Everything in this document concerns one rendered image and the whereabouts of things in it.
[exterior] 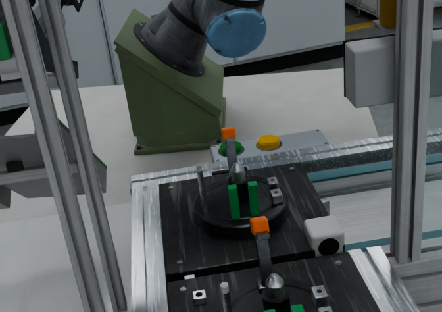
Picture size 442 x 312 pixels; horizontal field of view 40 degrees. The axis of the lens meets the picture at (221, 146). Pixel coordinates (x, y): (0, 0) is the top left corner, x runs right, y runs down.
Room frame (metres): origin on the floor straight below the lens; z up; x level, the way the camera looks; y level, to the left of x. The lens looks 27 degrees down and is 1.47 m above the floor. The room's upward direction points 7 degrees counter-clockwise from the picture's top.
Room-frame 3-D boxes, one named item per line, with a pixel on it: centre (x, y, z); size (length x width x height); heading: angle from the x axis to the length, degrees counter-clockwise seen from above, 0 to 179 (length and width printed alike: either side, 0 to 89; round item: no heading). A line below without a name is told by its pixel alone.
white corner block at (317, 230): (0.68, -0.12, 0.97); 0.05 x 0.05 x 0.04; 5
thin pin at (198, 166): (0.73, 0.03, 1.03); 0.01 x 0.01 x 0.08
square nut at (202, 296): (0.58, 0.05, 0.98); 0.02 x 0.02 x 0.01; 5
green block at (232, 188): (0.72, -0.01, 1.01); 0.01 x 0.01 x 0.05; 5
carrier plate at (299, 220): (0.77, -0.02, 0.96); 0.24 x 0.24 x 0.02; 5
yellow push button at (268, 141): (0.99, -0.09, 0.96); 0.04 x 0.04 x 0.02
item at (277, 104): (1.30, 0.10, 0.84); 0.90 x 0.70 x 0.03; 83
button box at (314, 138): (0.99, -0.09, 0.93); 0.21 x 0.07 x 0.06; 95
